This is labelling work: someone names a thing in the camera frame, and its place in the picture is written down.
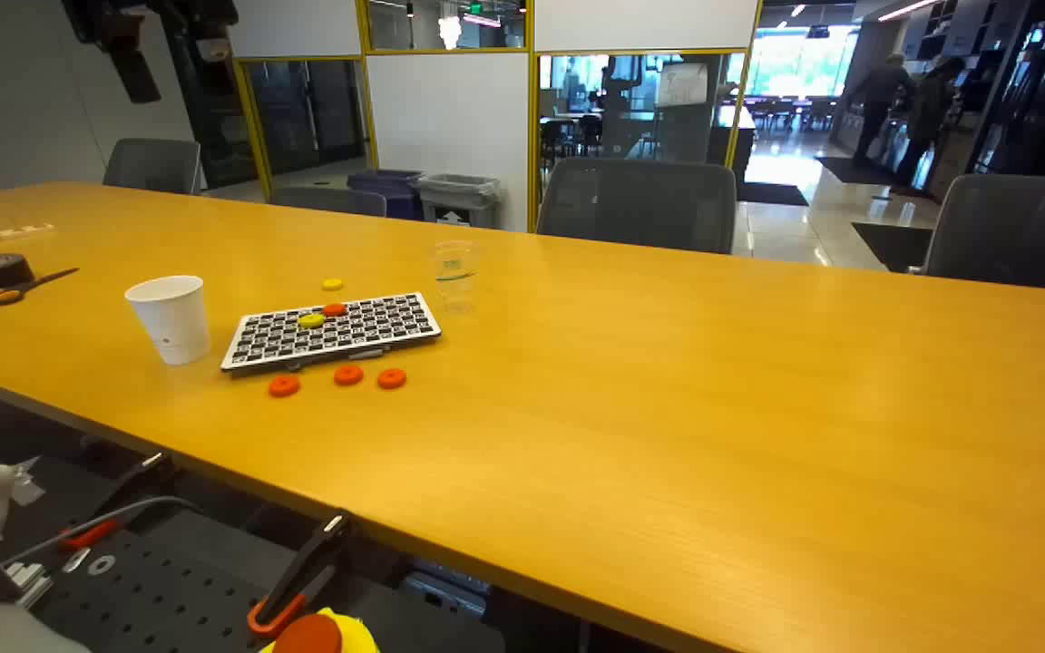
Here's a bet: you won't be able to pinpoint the black clamp with orange grip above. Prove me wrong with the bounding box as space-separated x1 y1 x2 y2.
242 510 352 643

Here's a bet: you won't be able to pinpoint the yellow red emergency stop button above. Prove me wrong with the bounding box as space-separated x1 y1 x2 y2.
256 606 383 653

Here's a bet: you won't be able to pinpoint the black lever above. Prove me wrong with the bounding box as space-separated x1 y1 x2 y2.
91 451 175 519

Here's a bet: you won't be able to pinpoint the blue bin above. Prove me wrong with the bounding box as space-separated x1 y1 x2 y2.
343 167 426 226

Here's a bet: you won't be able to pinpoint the clear plastic cup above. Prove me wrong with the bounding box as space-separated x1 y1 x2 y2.
433 237 474 305

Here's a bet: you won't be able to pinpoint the yellow framed glass partition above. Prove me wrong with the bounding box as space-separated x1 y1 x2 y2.
226 0 766 237

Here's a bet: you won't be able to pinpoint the grey office chair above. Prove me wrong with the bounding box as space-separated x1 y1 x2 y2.
537 157 739 259
100 134 206 197
919 170 1045 296

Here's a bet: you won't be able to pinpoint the blue grey box under table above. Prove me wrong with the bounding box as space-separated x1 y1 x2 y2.
396 563 495 625

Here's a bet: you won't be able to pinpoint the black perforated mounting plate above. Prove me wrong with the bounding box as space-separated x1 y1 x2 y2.
29 503 307 653

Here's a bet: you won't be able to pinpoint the light grey bin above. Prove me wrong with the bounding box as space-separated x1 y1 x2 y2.
412 170 507 233

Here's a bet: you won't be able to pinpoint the orange handled scissors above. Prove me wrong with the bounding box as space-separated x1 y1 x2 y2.
0 266 82 309

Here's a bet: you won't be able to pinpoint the black white calibration board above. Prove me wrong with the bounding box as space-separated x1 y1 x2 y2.
218 285 445 376

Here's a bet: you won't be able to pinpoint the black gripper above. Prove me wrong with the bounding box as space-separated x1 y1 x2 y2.
93 0 168 105

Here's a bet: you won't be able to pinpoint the white paper cup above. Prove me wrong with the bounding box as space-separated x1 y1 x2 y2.
121 273 214 371

